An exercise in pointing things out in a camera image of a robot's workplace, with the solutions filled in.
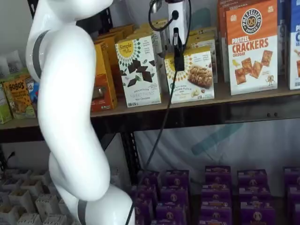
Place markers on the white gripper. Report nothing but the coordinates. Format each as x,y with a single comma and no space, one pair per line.
178,20

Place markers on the Simple Mills almond bars box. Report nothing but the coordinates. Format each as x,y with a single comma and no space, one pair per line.
204,35
197,77
206,29
201,43

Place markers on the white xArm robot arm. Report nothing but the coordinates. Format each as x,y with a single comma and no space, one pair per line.
68,93

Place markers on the Simple Mills sweet thins box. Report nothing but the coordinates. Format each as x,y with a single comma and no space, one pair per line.
157,44
138,72
150,29
157,22

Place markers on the wooden shelf board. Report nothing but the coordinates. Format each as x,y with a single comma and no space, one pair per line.
21,122
199,103

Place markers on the orange pretzel crackers box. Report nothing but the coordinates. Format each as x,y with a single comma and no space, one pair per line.
221,35
252,54

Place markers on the orange Revival cracker box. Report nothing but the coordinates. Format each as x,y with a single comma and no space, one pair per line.
120,31
127,27
115,47
105,77

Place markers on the blue and white cracker box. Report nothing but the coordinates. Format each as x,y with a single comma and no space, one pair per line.
295,47

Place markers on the purple Annie's box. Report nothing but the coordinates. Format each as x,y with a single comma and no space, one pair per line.
215,221
252,178
145,194
140,222
174,195
150,179
177,179
294,194
218,173
257,213
144,209
215,208
168,223
254,194
293,175
216,193
297,214
171,213

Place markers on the blue Zbar box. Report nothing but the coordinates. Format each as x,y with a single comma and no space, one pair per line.
32,91

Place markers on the green snack box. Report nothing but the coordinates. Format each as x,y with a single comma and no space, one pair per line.
4,105

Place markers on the white paper pouch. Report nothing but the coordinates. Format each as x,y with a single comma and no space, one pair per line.
3,68
14,62

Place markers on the white patterned carton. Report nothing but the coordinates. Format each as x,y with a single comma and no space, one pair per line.
55,220
8,215
47,205
29,219

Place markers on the black wall plug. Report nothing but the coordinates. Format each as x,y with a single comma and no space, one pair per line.
12,155

